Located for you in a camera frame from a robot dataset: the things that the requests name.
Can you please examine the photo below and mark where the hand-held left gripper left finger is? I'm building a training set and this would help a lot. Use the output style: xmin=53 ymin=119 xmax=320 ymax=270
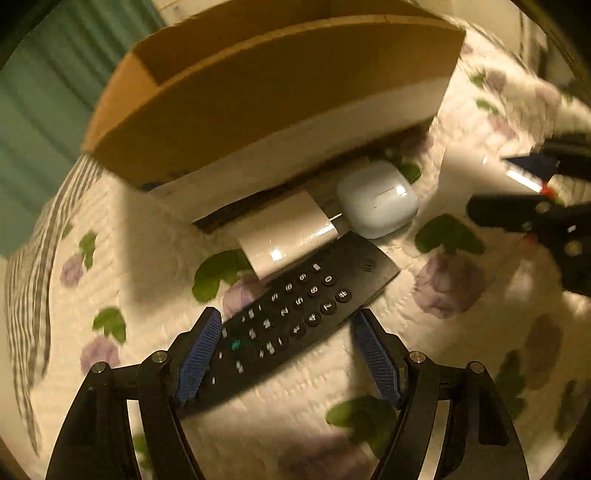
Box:
xmin=45 ymin=306 xmax=223 ymax=480

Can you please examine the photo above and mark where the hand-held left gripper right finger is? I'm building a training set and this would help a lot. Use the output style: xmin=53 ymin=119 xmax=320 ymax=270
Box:
xmin=352 ymin=308 xmax=531 ymax=480

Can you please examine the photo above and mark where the white cylindrical object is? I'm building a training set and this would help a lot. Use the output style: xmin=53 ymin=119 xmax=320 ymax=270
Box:
xmin=434 ymin=150 xmax=546 ymax=217

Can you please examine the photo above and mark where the white earbuds case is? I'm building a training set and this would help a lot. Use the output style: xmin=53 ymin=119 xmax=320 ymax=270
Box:
xmin=336 ymin=160 xmax=420 ymax=239

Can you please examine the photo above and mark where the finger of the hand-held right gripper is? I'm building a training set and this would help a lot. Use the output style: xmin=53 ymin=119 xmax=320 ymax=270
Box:
xmin=466 ymin=194 xmax=591 ymax=296
xmin=501 ymin=133 xmax=591 ymax=183

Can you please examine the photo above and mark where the floral quilted blanket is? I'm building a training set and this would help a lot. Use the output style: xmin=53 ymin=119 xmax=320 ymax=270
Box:
xmin=4 ymin=23 xmax=591 ymax=480

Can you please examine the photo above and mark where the cardboard box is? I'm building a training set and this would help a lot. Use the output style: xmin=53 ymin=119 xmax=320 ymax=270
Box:
xmin=81 ymin=0 xmax=466 ymax=227

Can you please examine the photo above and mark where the black remote control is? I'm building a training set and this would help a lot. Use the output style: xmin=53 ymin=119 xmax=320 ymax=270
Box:
xmin=178 ymin=231 xmax=402 ymax=419

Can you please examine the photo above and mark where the teal curtain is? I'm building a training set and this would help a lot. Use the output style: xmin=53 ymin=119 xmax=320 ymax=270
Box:
xmin=0 ymin=0 xmax=167 ymax=257

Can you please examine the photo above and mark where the white power adapter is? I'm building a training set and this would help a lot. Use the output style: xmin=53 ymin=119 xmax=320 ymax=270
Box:
xmin=237 ymin=191 xmax=341 ymax=281

